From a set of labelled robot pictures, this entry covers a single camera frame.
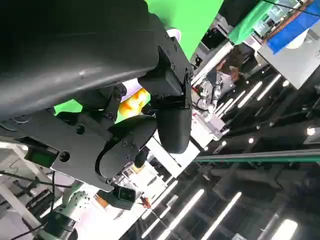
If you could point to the person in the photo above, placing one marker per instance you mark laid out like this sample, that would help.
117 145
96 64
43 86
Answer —
232 66

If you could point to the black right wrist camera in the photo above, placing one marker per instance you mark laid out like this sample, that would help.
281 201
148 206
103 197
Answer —
123 197

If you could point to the orange white toy bread roll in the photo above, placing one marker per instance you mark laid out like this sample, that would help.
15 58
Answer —
132 103

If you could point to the blue sheet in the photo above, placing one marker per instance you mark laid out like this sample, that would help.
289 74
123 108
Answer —
287 32

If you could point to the green table cloth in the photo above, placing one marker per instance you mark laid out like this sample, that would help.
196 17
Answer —
185 20

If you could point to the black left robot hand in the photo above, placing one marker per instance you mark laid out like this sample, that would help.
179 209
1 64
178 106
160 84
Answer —
75 50

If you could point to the white background desk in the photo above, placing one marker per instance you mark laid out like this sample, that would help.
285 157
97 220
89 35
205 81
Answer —
287 63

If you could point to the green background screen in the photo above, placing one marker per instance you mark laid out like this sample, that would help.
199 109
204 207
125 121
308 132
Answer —
250 22

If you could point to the green metal rail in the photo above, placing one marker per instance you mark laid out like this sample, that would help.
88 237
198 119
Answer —
257 156

